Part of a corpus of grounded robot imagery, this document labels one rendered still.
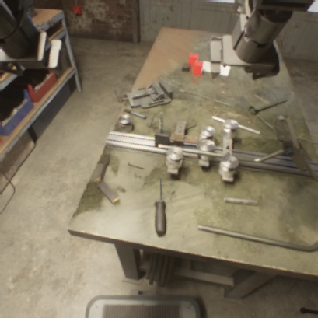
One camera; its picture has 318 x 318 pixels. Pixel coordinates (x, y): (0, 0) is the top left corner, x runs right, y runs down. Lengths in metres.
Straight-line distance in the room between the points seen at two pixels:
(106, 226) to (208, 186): 0.33
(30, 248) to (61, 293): 0.36
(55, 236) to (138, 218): 1.10
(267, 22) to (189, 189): 0.49
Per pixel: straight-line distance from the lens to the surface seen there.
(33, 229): 1.81
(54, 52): 0.55
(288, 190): 0.84
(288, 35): 3.94
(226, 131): 0.83
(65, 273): 1.62
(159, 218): 0.64
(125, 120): 0.88
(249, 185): 0.79
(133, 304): 1.24
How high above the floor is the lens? 1.48
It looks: 49 degrees down
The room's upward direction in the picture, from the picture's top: 2 degrees clockwise
